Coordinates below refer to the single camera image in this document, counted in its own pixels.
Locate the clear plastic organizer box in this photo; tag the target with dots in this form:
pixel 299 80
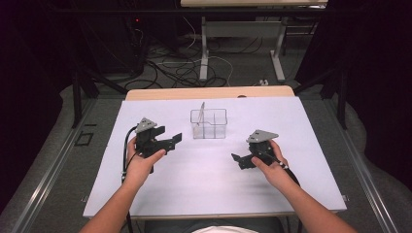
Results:
pixel 209 124

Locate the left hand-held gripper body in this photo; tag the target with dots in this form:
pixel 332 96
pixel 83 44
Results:
pixel 145 142

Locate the black computer tower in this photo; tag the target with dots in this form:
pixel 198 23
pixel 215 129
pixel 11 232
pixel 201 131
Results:
pixel 123 48

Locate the white power plug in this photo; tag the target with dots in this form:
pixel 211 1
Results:
pixel 264 82

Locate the silver pen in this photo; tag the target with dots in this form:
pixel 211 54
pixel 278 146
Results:
pixel 201 115

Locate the person's left hand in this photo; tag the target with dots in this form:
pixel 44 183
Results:
pixel 141 170

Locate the black horizontal bar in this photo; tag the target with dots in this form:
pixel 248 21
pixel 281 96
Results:
pixel 129 11

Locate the person's white shirt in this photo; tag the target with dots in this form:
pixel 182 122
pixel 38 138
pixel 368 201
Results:
pixel 226 229

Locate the grey metal floor rail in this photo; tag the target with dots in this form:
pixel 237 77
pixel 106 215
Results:
pixel 359 168
pixel 51 168

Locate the white metal-legged desk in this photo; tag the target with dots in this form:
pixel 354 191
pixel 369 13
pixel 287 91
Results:
pixel 243 29

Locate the person's right hand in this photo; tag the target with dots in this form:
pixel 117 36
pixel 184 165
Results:
pixel 273 173

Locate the black metal frame stand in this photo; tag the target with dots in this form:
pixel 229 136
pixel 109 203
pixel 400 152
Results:
pixel 340 97
pixel 77 97

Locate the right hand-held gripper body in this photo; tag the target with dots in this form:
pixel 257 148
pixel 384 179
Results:
pixel 260 145

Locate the white table cover sheet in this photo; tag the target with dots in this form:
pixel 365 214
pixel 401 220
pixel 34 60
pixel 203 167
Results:
pixel 200 187

